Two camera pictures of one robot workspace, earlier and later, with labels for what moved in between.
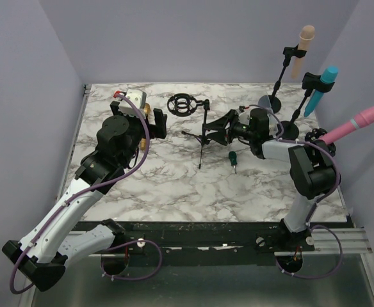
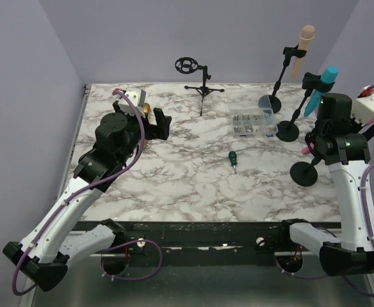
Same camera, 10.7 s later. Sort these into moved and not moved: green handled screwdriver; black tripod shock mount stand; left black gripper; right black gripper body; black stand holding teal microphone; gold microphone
Moved: black tripod shock mount stand; right black gripper body
Not moved: black stand holding teal microphone; green handled screwdriver; left black gripper; gold microphone
